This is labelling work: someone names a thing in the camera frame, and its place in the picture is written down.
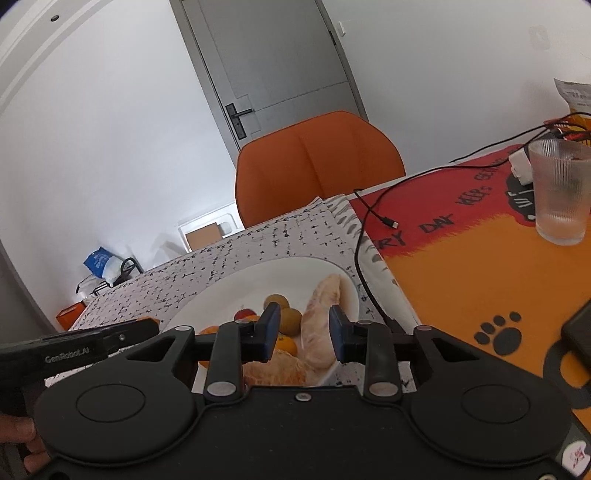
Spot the brown cardboard piece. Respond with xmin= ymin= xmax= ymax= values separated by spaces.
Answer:
xmin=185 ymin=222 xmax=222 ymax=250

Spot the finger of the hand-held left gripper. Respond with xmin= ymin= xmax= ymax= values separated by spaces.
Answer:
xmin=104 ymin=318 xmax=160 ymax=359

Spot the orange chair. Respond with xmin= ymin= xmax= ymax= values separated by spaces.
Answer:
xmin=235 ymin=111 xmax=407 ymax=230

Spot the orange box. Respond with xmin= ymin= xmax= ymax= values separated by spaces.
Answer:
xmin=55 ymin=302 xmax=88 ymax=331

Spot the white round plate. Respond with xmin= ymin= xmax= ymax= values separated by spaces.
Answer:
xmin=159 ymin=256 xmax=361 ymax=389

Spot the black-speckled white tablecloth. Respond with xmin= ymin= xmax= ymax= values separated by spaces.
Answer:
xmin=44 ymin=194 xmax=419 ymax=394

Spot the white charger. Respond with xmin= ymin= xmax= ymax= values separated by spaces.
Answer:
xmin=508 ymin=148 xmax=535 ymax=186

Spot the blue and white bag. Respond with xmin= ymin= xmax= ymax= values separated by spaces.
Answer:
xmin=83 ymin=248 xmax=122 ymax=282

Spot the squat peeled pomelo segment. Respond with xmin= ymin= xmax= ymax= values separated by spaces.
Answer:
xmin=242 ymin=348 xmax=308 ymax=387

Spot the white plastic tray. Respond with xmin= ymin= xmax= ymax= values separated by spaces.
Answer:
xmin=177 ymin=205 xmax=244 ymax=253

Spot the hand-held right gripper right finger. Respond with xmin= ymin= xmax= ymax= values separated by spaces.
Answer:
xmin=329 ymin=305 xmax=491 ymax=400

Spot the black metal frame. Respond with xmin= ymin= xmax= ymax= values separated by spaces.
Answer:
xmin=94 ymin=257 xmax=144 ymax=296

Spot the black door handle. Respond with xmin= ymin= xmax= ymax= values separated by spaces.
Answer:
xmin=225 ymin=104 xmax=254 ymax=140

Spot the black flat device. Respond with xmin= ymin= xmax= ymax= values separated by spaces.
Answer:
xmin=560 ymin=299 xmax=591 ymax=357

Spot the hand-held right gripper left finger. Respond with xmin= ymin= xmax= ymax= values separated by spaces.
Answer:
xmin=113 ymin=302 xmax=281 ymax=401

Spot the ribbed drinking glass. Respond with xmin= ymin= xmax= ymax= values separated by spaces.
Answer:
xmin=528 ymin=138 xmax=591 ymax=247

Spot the red and orange printed mat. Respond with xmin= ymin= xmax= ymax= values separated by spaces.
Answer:
xmin=348 ymin=143 xmax=591 ymax=435

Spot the person's left hand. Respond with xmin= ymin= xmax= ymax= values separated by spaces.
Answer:
xmin=0 ymin=412 xmax=49 ymax=475

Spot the large tangerine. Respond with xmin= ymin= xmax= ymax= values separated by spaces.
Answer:
xmin=198 ymin=325 xmax=222 ymax=369

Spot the white snack packet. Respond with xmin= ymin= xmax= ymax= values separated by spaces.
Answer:
xmin=553 ymin=78 xmax=591 ymax=117

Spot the curved peeled pomelo segment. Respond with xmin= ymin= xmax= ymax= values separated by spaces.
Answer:
xmin=301 ymin=274 xmax=345 ymax=369

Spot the grey door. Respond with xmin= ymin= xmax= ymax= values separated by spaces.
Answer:
xmin=172 ymin=0 xmax=369 ymax=163

